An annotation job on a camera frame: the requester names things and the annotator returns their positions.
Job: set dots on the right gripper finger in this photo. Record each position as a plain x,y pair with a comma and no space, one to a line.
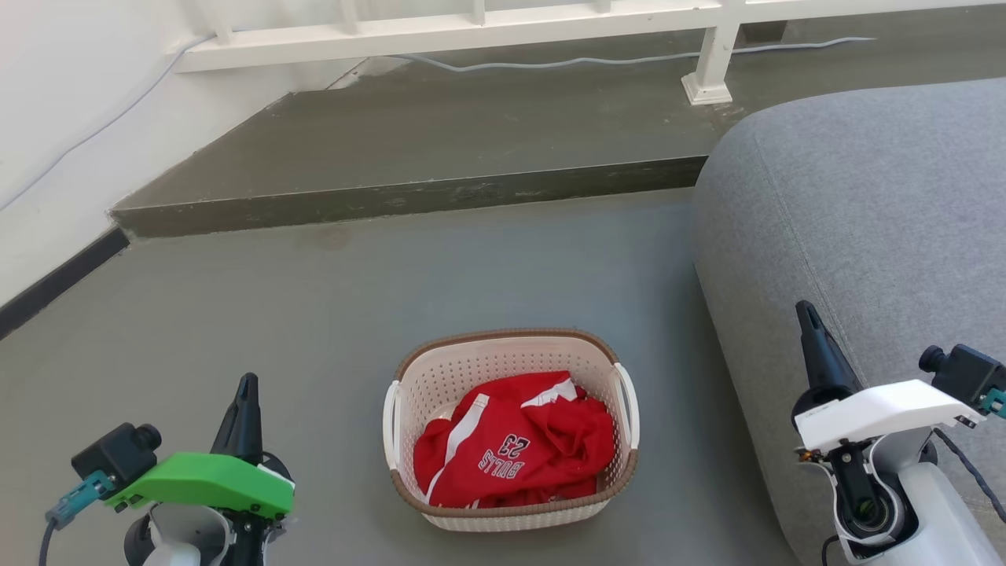
821,362

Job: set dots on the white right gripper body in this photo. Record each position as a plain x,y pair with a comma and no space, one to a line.
888,413

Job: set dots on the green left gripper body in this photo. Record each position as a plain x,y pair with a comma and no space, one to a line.
204,479

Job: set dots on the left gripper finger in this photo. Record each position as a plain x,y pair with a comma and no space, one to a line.
232,428
253,428

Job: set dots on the cream plastic laundry basket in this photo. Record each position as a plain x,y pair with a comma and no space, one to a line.
503,355

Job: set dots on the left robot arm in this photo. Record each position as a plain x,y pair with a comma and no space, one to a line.
185,534

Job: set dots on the grey fabric sofa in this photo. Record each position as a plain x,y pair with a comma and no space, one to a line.
864,196

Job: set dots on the black baseboard strip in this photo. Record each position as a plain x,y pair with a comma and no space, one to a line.
55,279

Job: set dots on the red Bulls jersey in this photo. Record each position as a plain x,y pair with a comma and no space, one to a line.
519,452

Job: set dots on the raised concrete step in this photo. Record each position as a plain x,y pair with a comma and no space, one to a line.
440,134

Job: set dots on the white metal railing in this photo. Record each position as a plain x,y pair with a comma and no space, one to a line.
440,35

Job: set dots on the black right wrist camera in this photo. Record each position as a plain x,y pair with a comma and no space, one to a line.
963,369

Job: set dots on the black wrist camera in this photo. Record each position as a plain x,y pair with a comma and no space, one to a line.
963,369
118,456

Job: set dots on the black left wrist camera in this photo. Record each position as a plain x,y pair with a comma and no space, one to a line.
118,456

